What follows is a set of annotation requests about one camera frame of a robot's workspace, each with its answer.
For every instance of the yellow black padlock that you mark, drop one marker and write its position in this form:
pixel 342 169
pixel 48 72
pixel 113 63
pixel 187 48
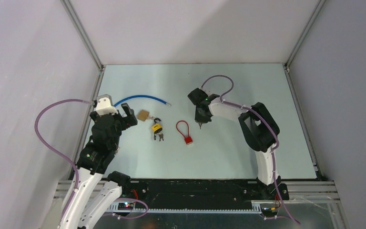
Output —
pixel 157 127

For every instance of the silver key pair front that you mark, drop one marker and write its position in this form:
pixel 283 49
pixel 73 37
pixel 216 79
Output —
pixel 160 137

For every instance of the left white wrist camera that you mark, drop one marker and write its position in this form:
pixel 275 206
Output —
pixel 105 104

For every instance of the right aluminium frame post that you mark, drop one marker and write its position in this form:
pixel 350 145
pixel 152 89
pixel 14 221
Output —
pixel 287 66

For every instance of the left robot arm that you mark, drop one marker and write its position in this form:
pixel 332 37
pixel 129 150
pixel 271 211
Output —
pixel 94 159

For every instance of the red cable padlock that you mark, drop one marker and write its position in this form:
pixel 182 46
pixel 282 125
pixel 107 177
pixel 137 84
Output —
pixel 184 133

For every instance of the aluminium frame post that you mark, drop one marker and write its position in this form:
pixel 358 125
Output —
pixel 80 29
pixel 287 66

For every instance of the left aluminium frame post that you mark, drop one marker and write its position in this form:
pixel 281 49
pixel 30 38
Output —
pixel 80 29

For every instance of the blue cable lock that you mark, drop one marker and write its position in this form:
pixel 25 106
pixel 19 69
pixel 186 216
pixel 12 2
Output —
pixel 141 96

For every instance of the white cable duct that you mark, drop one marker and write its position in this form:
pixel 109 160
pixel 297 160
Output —
pixel 115 208

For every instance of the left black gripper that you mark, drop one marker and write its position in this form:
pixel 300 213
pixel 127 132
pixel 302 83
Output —
pixel 130 119

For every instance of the brass padlock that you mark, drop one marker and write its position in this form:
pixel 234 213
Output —
pixel 143 115

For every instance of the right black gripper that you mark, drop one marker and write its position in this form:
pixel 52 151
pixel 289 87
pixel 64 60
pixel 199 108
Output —
pixel 198 119

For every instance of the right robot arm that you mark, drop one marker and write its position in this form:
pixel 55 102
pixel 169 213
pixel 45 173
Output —
pixel 259 129

